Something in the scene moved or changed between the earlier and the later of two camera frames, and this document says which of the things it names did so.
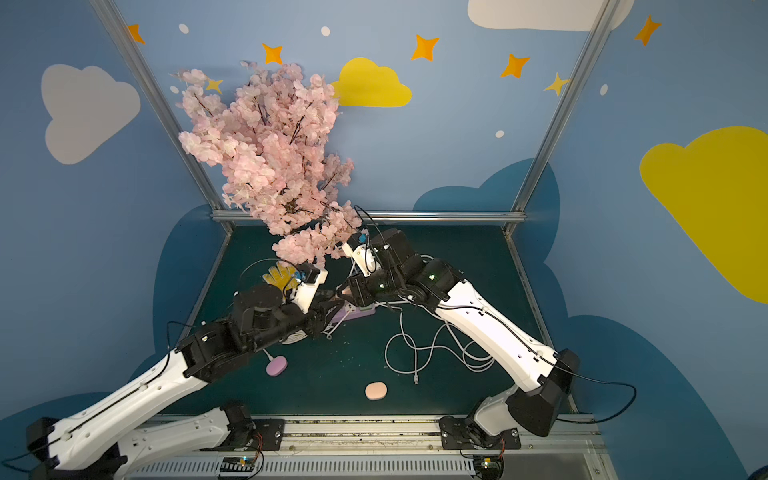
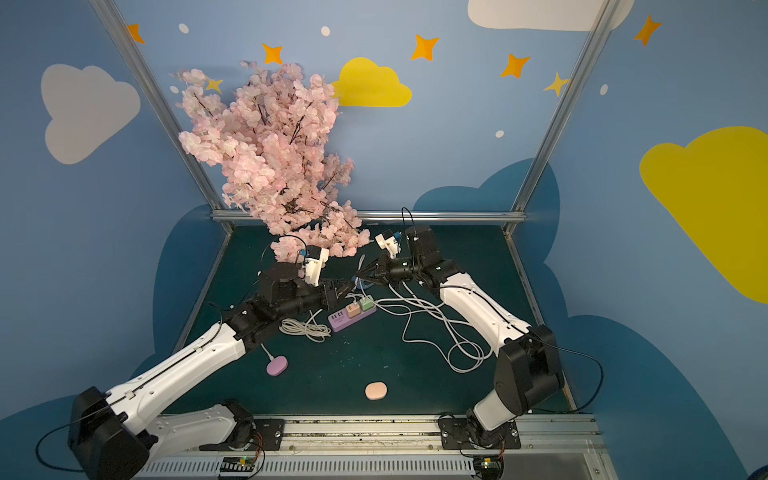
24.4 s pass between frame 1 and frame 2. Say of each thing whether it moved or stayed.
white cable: moved
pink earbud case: stayed
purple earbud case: stayed
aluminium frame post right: stayed
